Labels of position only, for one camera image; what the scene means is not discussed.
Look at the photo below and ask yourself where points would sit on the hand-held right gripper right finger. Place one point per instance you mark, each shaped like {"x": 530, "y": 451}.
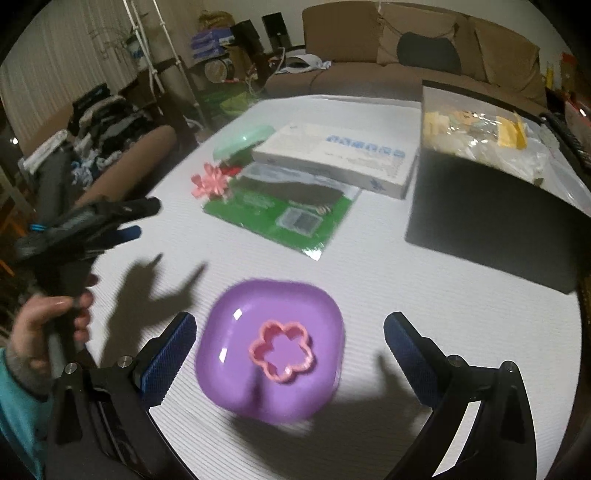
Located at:
{"x": 411, "y": 360}

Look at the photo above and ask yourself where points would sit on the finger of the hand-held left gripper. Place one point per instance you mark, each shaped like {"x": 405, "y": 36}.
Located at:
{"x": 124, "y": 234}
{"x": 138, "y": 206}

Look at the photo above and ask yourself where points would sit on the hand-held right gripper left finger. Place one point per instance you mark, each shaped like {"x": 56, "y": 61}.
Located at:
{"x": 168, "y": 364}

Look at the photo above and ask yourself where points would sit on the purple plate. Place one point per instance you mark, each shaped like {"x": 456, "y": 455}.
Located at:
{"x": 231, "y": 332}

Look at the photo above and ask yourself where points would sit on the pink flower cookie cutter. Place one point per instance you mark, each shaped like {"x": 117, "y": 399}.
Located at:
{"x": 256, "y": 355}

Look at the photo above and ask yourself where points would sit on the red flower bow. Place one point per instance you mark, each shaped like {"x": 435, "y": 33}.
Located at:
{"x": 231, "y": 168}

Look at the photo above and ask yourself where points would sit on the black storage box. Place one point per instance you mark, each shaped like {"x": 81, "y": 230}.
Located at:
{"x": 485, "y": 207}

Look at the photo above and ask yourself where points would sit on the person's left forearm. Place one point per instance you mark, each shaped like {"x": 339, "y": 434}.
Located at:
{"x": 18, "y": 415}

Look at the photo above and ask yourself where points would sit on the person's left hand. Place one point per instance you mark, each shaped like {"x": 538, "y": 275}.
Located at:
{"x": 41, "y": 318}

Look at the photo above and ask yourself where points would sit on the brown chair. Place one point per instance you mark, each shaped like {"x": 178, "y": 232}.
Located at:
{"x": 129, "y": 166}

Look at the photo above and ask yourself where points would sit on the pink flower bow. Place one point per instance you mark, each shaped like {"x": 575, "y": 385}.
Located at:
{"x": 210, "y": 184}

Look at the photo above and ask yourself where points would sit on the pile of clothes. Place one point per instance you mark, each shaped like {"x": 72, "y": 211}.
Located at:
{"x": 101, "y": 120}

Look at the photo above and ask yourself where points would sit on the green foil packet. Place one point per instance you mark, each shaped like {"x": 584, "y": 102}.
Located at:
{"x": 258, "y": 217}

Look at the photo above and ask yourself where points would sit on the lime green bag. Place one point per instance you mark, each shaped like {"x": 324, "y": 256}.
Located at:
{"x": 231, "y": 101}

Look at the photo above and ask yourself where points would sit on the round metal tin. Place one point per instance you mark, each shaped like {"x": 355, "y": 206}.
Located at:
{"x": 216, "y": 69}

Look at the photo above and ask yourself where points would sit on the stack of blue boxes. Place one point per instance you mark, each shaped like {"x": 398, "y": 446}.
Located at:
{"x": 207, "y": 41}

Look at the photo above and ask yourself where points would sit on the flat white carton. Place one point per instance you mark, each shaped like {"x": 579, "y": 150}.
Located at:
{"x": 332, "y": 157}

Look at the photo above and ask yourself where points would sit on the black speaker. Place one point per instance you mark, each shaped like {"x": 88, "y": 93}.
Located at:
{"x": 274, "y": 27}
{"x": 244, "y": 34}

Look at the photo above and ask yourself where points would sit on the white cap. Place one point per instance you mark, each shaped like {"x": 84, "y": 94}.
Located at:
{"x": 300, "y": 62}

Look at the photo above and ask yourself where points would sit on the clear plastic bag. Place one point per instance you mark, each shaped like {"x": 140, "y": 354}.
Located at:
{"x": 508, "y": 159}

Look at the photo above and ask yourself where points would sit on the pale yellow foam piece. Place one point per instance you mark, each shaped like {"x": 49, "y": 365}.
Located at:
{"x": 436, "y": 124}

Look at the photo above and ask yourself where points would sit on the yellow packet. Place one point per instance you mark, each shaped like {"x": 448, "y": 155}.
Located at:
{"x": 512, "y": 131}

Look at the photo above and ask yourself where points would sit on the brown sofa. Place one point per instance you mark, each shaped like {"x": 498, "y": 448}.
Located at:
{"x": 360, "y": 69}

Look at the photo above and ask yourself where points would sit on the black remote control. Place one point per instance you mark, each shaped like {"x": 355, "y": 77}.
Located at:
{"x": 568, "y": 134}

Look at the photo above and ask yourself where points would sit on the dark cushion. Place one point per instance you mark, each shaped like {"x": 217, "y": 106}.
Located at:
{"x": 429, "y": 50}

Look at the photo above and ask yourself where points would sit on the tan pillow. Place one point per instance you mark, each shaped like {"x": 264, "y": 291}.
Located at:
{"x": 415, "y": 21}

